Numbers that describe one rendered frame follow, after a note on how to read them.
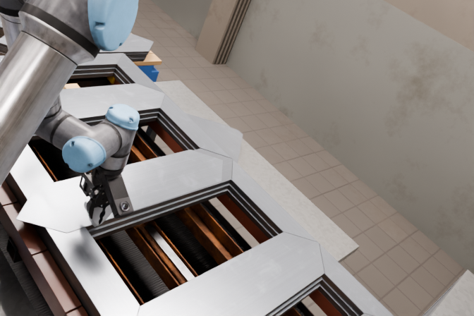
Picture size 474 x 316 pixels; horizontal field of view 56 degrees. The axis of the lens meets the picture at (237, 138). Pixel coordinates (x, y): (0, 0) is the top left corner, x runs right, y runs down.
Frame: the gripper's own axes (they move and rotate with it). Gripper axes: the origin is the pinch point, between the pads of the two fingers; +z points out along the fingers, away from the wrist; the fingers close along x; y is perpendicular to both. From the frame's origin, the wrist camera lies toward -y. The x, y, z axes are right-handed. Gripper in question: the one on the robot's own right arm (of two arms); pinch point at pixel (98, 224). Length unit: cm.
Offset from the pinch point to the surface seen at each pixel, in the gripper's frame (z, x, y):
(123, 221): 2.8, -8.9, 0.4
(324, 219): 13, -91, -23
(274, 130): 87, -247, 101
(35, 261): 5.0, 16.3, -1.0
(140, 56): 5, -76, 93
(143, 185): 0.7, -20.8, 9.1
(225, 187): 4, -51, 0
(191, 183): 0.7, -36.9, 4.5
